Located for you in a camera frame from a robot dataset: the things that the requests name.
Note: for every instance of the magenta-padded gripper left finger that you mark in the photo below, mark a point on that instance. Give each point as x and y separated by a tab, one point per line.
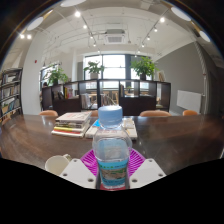
78	173

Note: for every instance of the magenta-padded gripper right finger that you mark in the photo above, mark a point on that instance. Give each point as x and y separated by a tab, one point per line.
148	171

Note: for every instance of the clear blue-capped water bottle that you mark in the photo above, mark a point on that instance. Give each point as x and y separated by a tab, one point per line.
111	150

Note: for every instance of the cream ceramic mug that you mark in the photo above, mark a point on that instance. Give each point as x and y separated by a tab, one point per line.
56	165

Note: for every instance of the flat round red coaster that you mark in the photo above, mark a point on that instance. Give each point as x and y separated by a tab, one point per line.
103	188

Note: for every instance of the large blue-covered book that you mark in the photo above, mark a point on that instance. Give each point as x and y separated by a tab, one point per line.
130	128

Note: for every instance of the stack of books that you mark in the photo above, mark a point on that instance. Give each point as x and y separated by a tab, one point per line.
71	125

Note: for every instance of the row of orange chairs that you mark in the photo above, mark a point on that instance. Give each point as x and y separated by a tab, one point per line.
155	113

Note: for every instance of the dark open shelf unit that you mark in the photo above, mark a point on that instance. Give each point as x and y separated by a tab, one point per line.
133	105

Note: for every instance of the small bushy potted plant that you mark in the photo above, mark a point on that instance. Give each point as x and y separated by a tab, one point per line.
57	76

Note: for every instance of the large dark-potted green plant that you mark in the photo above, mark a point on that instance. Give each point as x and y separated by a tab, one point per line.
144	66

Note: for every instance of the white-potted green plant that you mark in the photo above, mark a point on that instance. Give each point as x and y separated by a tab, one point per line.
94	67

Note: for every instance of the ceiling air conditioner cassette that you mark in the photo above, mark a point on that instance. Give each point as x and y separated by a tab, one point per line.
115	37

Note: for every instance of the ceiling track spotlights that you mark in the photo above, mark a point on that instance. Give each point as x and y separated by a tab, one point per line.
77	14

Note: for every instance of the white wall panel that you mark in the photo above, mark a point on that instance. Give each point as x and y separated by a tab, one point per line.
188	101

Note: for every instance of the tall wall bookshelf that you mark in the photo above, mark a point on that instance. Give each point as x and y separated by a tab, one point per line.
10	93

